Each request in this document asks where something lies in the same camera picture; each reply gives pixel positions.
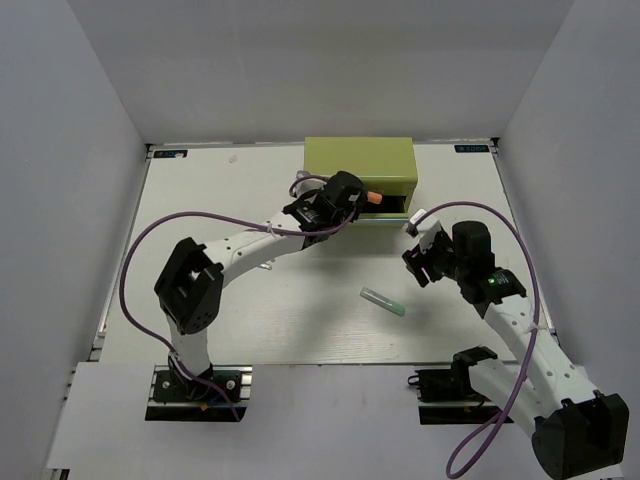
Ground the right blue label sticker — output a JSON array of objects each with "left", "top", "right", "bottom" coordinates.
[{"left": 454, "top": 144, "right": 491, "bottom": 153}]

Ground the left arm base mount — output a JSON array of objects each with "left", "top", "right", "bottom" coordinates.
[{"left": 145, "top": 366, "right": 253, "bottom": 423}]

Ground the left blue label sticker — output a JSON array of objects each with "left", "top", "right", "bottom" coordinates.
[{"left": 153, "top": 149, "right": 188, "bottom": 159}]

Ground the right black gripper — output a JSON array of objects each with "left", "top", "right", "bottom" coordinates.
[{"left": 403, "top": 227, "right": 468, "bottom": 287}]

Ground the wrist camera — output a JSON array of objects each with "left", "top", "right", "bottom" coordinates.
[
  {"left": 404, "top": 209, "right": 442, "bottom": 252},
  {"left": 291, "top": 170, "right": 326, "bottom": 198}
]

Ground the blue label sticker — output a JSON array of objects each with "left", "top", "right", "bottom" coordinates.
[
  {"left": 454, "top": 144, "right": 491, "bottom": 153},
  {"left": 153, "top": 149, "right": 188, "bottom": 159}
]

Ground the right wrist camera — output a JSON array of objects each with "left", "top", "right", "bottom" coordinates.
[{"left": 404, "top": 209, "right": 442, "bottom": 252}]

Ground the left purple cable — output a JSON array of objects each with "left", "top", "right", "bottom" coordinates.
[{"left": 119, "top": 174, "right": 359, "bottom": 421}]

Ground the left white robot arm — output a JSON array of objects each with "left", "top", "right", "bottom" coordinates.
[{"left": 154, "top": 171, "right": 382, "bottom": 399}]

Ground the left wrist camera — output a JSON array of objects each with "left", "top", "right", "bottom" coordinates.
[{"left": 291, "top": 170, "right": 326, "bottom": 198}]

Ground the green metal drawer cabinet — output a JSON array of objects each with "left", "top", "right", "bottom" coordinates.
[{"left": 303, "top": 137, "right": 418, "bottom": 216}]

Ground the green highlighter pen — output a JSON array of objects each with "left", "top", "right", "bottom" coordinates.
[{"left": 359, "top": 287, "right": 406, "bottom": 317}]

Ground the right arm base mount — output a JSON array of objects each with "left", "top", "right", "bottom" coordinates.
[{"left": 407, "top": 368, "right": 501, "bottom": 426}]

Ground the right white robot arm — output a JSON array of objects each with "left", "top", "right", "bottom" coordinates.
[{"left": 403, "top": 219, "right": 629, "bottom": 479}]

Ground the orange highlighter pen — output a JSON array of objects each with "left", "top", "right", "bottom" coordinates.
[{"left": 367, "top": 191, "right": 383, "bottom": 205}]

